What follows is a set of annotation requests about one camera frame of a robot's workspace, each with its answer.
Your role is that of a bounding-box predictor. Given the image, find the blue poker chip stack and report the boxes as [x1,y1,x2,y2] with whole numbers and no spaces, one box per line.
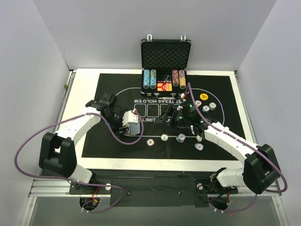
[175,134,186,143]

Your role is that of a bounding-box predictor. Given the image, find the grey poker chip stack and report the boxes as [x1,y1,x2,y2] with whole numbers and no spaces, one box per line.
[161,134,168,141]

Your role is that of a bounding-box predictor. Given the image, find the blue chips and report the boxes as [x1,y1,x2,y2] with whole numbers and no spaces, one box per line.
[202,105,210,113]
[194,143,204,151]

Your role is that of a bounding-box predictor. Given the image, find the grey chips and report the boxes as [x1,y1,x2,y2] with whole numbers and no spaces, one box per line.
[196,135,203,143]
[208,102,217,110]

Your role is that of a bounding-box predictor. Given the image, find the yellow big blind button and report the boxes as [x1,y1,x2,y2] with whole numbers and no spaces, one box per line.
[199,93,209,101]

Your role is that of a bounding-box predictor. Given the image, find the red poker chip stack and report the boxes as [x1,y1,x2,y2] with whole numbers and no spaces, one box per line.
[147,139,154,146]

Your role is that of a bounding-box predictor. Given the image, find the blue playing card deck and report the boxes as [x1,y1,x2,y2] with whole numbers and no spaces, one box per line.
[125,124,141,136]

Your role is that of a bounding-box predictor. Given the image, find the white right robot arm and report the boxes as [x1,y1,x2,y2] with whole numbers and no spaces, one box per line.
[155,101,282,194]

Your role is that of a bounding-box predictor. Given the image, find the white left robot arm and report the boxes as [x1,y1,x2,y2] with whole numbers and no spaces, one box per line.
[39,94,144,194]

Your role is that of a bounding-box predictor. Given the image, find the black poker felt mat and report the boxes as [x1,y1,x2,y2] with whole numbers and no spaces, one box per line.
[82,74,245,161]

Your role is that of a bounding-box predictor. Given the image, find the red playing card box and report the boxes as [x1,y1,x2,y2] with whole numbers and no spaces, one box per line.
[157,82,173,92]

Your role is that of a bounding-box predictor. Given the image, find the red chip row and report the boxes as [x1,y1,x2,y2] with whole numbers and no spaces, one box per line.
[172,70,179,87]

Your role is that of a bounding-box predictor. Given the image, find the clear dealer button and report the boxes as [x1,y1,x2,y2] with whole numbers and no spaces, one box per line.
[163,74,172,81]

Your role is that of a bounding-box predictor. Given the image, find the purple yellow chip row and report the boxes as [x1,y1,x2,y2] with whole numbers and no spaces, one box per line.
[178,70,186,89]

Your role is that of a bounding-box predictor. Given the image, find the light blue chip row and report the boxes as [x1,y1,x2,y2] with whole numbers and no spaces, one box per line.
[143,69,150,89]

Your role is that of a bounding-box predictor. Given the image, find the green chip row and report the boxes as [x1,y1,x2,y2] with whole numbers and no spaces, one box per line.
[150,69,157,89]

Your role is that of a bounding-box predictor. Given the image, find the aluminium poker chip case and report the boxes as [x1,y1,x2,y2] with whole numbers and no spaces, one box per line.
[141,34,191,99]

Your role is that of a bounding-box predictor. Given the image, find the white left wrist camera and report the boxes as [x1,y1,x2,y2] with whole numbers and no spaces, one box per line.
[122,110,139,126]

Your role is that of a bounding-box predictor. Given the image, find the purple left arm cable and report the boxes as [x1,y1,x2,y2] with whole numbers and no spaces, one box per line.
[14,110,144,214]

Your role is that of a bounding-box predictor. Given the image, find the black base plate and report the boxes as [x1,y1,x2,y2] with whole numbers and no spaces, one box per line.
[69,170,238,208]

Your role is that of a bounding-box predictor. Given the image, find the aluminium frame rail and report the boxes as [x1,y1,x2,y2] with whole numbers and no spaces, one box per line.
[28,175,282,198]

